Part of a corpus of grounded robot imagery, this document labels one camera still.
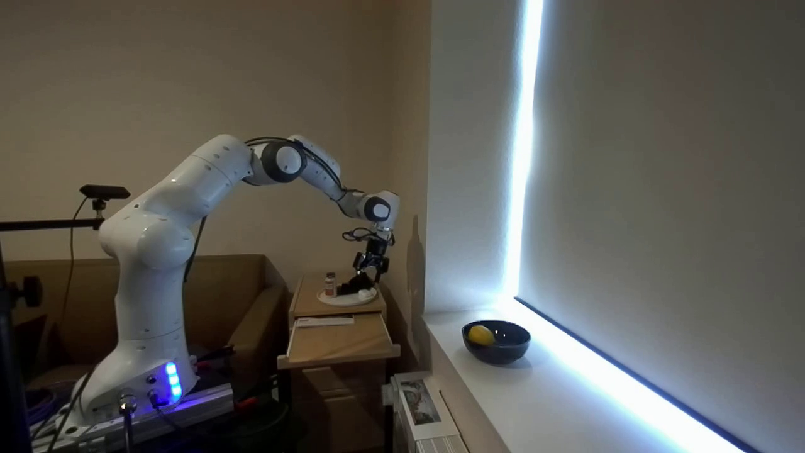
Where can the orange pill bottle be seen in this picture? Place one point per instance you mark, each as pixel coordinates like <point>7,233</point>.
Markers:
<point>331,282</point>

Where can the white window sill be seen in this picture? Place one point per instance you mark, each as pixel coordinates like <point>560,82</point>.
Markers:
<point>544,404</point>

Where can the aluminium profile rail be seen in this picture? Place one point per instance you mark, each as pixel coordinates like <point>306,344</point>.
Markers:
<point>168,411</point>

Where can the yellow lemon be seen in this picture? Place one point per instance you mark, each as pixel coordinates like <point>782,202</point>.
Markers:
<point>482,336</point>

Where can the grey window blind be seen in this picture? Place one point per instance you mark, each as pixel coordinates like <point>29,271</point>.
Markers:
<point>670,209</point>

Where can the tan leather armchair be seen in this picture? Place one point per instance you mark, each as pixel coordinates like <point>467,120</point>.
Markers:
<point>234,292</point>

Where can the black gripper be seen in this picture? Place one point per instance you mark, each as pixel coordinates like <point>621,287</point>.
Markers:
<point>375,252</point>

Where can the light wooden side cabinet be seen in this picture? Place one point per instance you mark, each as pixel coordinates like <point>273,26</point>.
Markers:
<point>336,411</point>

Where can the black horizontal pole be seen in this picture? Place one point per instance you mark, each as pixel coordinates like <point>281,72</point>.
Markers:
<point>51,224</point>

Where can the white radiator heater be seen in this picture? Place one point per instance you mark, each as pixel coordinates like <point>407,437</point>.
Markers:
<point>419,418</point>

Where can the black sock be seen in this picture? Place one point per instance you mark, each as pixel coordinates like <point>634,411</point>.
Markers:
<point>344,286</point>

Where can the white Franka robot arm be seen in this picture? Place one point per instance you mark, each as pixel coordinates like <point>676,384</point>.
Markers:
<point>151,252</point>

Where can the pull-out wooden shelf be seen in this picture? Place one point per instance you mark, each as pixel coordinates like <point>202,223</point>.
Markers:
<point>336,340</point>

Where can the dark blue bowl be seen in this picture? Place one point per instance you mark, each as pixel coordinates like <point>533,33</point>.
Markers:
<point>506,349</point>

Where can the white round plate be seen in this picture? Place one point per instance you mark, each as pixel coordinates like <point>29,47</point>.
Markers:
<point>336,297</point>

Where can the black camera on pole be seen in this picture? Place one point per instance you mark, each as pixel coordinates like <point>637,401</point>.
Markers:
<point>105,193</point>

